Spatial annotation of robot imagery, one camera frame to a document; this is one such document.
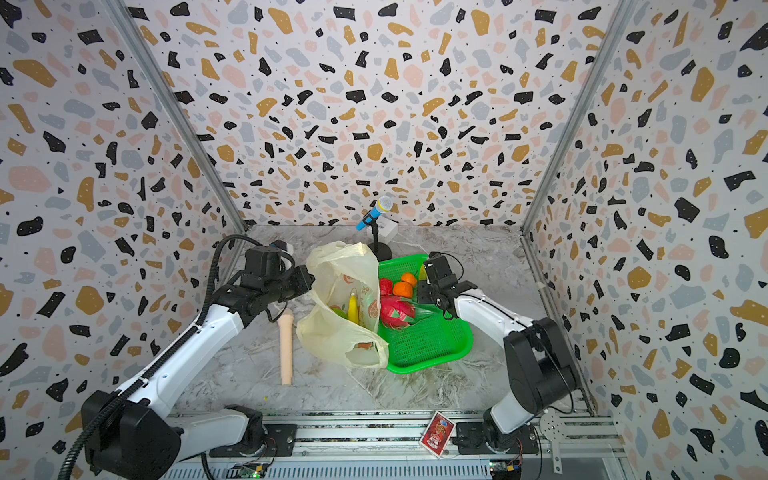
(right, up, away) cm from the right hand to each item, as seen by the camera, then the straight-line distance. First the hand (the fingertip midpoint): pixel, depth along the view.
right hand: (420, 282), depth 91 cm
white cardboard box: (-11, +18, +24) cm, 32 cm away
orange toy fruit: (-5, -3, +5) cm, 7 cm away
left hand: (-29, +4, -12) cm, 31 cm away
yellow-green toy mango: (0, +4, -16) cm, 17 cm away
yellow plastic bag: (-20, -8, -18) cm, 28 cm away
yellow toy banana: (-21, -9, +4) cm, 23 cm away
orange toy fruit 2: (-4, +1, +9) cm, 10 cm away
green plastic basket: (+4, -17, +1) cm, 17 cm away
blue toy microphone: (-11, +24, +1) cm, 26 cm away
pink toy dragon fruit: (-6, -9, -4) cm, 11 cm away
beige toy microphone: (-41, -14, -1) cm, 43 cm away
